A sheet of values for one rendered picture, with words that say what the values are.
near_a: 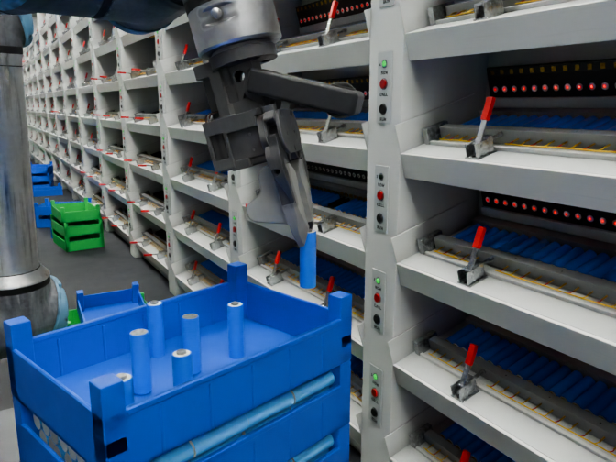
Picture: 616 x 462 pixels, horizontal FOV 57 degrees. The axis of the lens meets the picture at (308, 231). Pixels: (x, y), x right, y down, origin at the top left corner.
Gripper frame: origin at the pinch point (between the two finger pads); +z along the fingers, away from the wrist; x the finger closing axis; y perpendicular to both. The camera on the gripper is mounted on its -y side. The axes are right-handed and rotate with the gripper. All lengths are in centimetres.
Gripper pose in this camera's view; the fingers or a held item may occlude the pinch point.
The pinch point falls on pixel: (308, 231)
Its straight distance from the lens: 61.6
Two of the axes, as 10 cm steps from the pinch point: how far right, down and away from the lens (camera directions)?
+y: -9.4, 2.0, 2.7
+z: 2.5, 9.6, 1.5
